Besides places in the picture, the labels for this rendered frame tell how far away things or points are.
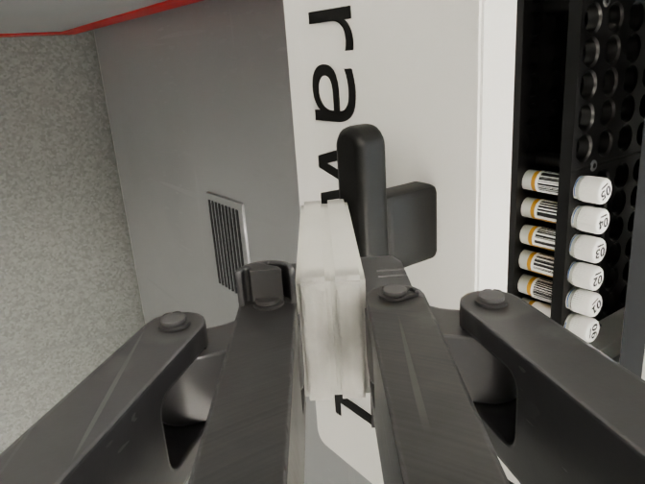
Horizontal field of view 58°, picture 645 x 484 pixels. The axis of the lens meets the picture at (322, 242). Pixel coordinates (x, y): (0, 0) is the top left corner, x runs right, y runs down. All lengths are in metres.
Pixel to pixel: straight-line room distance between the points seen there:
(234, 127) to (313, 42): 0.36
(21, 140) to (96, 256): 0.23
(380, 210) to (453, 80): 0.05
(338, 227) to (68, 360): 1.04
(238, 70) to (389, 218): 0.41
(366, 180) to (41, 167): 0.92
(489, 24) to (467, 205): 0.06
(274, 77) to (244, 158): 0.11
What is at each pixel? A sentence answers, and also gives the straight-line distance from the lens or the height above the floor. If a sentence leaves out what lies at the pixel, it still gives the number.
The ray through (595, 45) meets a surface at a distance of 0.30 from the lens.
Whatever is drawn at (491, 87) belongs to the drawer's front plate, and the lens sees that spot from 0.20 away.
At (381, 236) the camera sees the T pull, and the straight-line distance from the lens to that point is 0.19.
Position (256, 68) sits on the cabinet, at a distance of 0.55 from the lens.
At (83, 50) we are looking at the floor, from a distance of 1.09.
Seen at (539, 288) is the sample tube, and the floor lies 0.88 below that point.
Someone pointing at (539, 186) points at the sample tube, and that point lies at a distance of 0.31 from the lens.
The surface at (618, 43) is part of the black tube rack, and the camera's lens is 0.32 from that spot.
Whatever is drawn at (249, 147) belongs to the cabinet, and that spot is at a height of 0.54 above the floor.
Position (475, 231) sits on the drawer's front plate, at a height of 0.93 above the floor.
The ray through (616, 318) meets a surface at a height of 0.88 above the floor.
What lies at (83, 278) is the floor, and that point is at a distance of 1.13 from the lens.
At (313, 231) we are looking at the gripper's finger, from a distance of 0.16.
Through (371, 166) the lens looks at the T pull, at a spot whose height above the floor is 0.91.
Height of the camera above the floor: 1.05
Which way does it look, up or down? 52 degrees down
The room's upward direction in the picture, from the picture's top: 110 degrees clockwise
